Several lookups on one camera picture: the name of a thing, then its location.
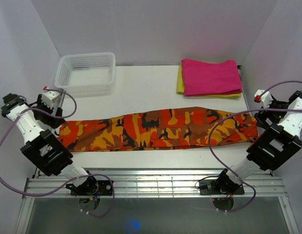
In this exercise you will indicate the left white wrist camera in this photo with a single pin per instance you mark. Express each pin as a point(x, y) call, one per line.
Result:
point(49, 98)

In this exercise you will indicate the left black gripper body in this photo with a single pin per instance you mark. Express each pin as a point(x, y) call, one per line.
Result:
point(46, 118)

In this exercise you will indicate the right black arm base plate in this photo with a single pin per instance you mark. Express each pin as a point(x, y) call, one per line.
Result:
point(214, 187)

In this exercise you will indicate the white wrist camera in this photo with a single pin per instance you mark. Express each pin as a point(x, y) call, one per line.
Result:
point(263, 97)
point(49, 98)

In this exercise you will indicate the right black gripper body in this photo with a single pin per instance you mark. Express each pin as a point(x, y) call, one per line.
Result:
point(273, 116)

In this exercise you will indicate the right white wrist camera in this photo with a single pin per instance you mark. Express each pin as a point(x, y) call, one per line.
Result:
point(263, 97)

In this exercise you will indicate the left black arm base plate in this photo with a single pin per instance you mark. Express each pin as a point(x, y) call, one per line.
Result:
point(107, 188)

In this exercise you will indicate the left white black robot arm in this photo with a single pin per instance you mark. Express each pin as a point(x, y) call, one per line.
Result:
point(41, 146)

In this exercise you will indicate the aluminium rail frame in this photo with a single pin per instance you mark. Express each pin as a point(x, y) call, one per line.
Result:
point(150, 174)

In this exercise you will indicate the pink folded towel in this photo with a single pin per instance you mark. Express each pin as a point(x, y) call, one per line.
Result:
point(205, 79)

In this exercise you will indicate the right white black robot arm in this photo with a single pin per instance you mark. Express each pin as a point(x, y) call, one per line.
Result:
point(280, 140)

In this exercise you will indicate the yellow folded towel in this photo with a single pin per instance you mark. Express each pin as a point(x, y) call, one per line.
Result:
point(181, 88)

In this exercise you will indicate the white perforated plastic basket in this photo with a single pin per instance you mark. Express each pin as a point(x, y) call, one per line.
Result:
point(93, 72)

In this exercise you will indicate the orange camouflage trousers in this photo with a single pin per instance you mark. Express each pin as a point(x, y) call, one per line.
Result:
point(167, 129)

